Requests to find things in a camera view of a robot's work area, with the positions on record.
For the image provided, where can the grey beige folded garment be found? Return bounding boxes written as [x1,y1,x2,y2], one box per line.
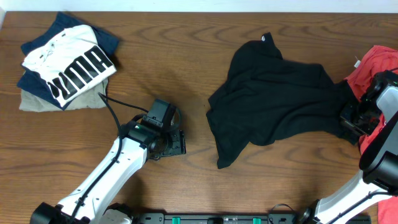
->
[19,79,108,112]

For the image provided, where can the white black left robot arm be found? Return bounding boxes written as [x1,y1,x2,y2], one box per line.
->
[30,121,186,224]

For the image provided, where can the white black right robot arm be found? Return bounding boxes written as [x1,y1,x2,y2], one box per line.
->
[297,68,397,223]

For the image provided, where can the red t-shirt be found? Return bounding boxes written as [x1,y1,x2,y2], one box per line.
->
[345,45,397,224]

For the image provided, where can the navy blue folded garment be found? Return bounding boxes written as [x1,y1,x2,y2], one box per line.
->
[16,11,121,111]

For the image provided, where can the white shirt black letters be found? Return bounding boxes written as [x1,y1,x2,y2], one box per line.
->
[22,25,116,106]

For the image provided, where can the black base rail green tabs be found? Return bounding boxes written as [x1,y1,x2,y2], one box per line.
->
[102,212,373,224]

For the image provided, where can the black polo shirt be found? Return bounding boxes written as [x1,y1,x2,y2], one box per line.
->
[206,33,359,169]

